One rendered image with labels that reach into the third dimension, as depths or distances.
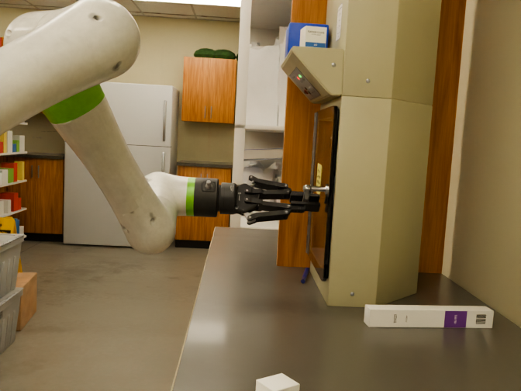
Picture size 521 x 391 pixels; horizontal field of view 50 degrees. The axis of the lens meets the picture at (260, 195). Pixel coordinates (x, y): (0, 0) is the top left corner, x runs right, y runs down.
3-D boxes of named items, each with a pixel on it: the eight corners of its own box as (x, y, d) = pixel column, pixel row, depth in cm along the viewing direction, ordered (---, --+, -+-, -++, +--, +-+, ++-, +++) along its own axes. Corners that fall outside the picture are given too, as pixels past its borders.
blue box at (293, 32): (321, 66, 150) (323, 31, 149) (326, 60, 140) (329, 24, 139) (284, 64, 149) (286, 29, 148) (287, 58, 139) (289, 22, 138)
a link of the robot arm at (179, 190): (138, 161, 132) (140, 199, 138) (128, 192, 122) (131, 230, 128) (197, 164, 133) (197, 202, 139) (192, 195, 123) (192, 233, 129)
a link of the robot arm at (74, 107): (15, 26, 86) (70, -6, 94) (-26, 35, 94) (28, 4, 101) (76, 125, 96) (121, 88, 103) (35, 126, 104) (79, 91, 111)
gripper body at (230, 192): (218, 203, 126) (259, 205, 127) (220, 174, 131) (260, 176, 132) (218, 221, 132) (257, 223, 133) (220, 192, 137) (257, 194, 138)
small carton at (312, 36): (319, 57, 133) (320, 31, 133) (325, 53, 129) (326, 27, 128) (298, 55, 133) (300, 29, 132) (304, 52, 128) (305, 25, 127)
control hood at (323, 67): (320, 104, 153) (322, 67, 152) (342, 95, 121) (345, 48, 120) (278, 102, 152) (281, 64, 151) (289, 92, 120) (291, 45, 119)
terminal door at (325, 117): (309, 254, 156) (319, 111, 152) (326, 283, 126) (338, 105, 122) (307, 254, 156) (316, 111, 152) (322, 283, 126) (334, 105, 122)
